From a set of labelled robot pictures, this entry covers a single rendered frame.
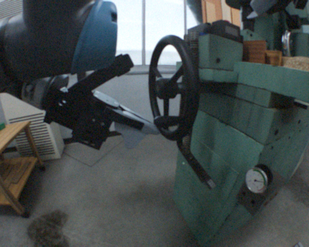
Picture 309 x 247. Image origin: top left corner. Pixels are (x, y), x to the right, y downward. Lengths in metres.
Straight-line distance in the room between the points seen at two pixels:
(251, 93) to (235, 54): 0.12
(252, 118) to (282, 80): 0.13
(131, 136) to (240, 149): 0.31
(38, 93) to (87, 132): 0.10
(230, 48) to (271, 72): 0.13
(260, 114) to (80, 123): 0.38
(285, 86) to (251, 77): 0.10
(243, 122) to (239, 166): 0.13
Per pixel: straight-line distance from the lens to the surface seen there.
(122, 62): 0.22
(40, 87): 0.23
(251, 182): 0.36
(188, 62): 0.27
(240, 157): 0.44
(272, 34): 0.67
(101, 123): 0.23
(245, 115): 0.40
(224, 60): 0.40
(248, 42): 0.50
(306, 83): 0.33
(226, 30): 0.42
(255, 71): 0.39
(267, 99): 0.37
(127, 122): 0.22
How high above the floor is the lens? 0.87
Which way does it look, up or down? 23 degrees down
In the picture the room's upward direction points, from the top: straight up
